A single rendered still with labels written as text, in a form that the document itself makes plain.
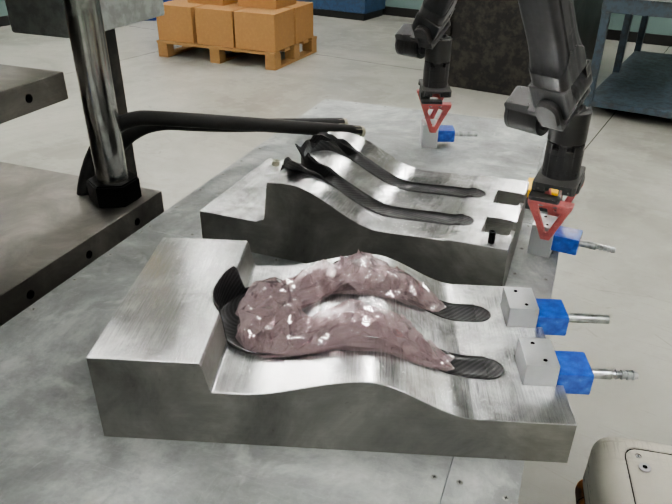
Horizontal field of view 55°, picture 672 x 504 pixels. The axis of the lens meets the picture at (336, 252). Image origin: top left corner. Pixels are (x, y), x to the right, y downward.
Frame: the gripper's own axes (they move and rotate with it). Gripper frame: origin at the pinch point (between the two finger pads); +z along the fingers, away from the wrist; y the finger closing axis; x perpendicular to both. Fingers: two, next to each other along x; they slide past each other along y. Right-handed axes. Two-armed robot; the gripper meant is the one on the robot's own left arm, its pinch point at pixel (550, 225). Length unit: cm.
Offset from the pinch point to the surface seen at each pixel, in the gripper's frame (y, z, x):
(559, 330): 29.7, -0.5, 6.7
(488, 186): -0.9, -4.3, -11.1
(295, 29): -402, 62, -283
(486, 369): 41.3, -0.6, 0.6
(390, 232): 21.3, -3.8, -19.8
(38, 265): 42, 6, -73
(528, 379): 42.3, -1.9, 5.4
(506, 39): -382, 48, -95
